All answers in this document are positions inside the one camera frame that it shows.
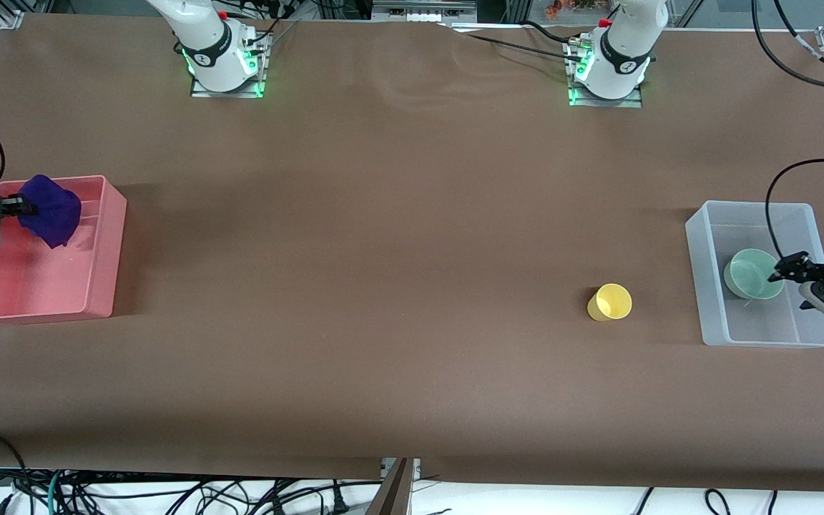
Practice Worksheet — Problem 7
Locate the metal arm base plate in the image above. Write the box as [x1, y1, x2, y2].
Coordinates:
[189, 29, 268, 99]
[566, 36, 644, 109]

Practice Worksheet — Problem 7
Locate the yellow cup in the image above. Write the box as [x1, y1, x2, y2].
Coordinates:
[587, 283, 633, 323]

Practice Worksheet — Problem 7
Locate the black cable on table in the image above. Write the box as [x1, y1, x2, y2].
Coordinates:
[448, 20, 586, 64]

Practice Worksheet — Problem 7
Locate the purple cloth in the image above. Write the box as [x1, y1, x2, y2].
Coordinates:
[18, 174, 83, 250]

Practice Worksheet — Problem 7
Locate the light green bowl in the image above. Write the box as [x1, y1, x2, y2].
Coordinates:
[723, 247, 786, 300]

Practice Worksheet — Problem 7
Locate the clear plastic bin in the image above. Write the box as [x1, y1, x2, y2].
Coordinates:
[685, 200, 824, 349]

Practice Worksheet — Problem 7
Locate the white power strip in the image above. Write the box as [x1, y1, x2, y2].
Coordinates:
[372, 0, 479, 22]

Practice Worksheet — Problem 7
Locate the grey table frame post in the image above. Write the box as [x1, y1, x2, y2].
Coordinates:
[368, 457, 422, 515]

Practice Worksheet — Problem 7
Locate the pink plastic bin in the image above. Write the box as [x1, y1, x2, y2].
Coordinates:
[0, 175, 128, 323]

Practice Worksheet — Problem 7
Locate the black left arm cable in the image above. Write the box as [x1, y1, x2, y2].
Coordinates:
[751, 0, 824, 261]

